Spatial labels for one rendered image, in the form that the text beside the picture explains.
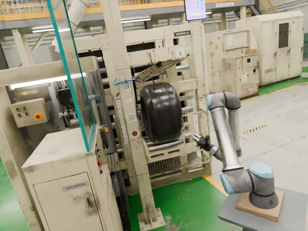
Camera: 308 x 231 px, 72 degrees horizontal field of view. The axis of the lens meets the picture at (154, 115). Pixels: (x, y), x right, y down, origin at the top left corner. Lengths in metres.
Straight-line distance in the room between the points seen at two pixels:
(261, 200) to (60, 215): 1.30
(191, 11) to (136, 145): 4.50
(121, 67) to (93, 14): 5.65
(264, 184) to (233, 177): 0.20
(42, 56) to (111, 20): 9.32
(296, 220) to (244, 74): 5.28
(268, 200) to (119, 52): 1.56
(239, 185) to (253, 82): 5.53
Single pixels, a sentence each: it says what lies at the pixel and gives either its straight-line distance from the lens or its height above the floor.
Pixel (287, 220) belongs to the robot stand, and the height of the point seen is 0.60.
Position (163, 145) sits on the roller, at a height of 0.91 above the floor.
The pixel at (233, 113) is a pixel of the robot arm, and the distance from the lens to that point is 1.80.
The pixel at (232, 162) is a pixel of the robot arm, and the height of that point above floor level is 0.95.
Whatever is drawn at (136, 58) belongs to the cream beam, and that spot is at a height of 1.72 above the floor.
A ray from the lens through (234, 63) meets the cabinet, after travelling 6.39.
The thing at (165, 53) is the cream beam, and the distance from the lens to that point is 2.21.
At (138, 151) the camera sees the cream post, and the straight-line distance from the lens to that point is 2.08.
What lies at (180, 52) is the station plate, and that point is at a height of 1.71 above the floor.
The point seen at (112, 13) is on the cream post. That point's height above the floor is 2.09.
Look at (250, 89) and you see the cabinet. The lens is 6.89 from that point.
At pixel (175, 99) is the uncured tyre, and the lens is 1.85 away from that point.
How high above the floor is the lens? 1.77
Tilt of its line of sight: 17 degrees down
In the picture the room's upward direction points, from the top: 9 degrees counter-clockwise
